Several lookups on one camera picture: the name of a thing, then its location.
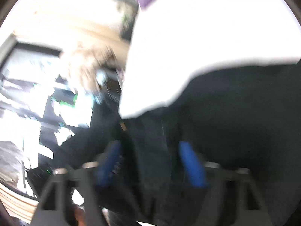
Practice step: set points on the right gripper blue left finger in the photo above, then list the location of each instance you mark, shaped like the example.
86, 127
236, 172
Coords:
108, 163

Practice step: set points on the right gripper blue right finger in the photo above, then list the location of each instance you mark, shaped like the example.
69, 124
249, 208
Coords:
193, 167

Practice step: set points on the black denim pants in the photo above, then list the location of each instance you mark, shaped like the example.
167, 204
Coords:
245, 117

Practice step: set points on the beige curtain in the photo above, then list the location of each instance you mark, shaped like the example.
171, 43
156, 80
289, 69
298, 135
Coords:
92, 35

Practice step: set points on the white bed mattress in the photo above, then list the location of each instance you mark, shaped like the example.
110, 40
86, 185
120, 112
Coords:
173, 40

